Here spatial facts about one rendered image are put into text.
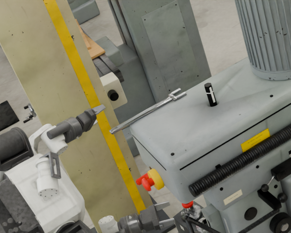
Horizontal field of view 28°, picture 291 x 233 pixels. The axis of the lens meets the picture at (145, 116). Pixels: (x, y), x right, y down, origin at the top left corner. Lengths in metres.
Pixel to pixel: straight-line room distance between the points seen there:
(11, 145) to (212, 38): 4.12
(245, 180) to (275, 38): 0.39
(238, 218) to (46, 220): 0.61
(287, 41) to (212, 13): 4.87
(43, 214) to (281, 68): 0.87
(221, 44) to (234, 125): 4.28
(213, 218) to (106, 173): 1.99
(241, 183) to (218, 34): 4.39
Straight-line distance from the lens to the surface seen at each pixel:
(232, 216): 1.71
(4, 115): 6.00
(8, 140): 2.02
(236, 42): 5.73
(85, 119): 2.35
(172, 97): 1.66
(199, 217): 2.36
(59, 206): 1.91
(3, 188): 1.95
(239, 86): 1.63
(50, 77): 3.29
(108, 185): 3.76
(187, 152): 1.46
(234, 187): 1.61
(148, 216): 2.35
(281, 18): 1.52
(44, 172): 1.84
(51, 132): 2.24
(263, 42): 1.56
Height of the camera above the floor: 2.79
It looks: 33 degrees down
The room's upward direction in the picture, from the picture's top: 21 degrees counter-clockwise
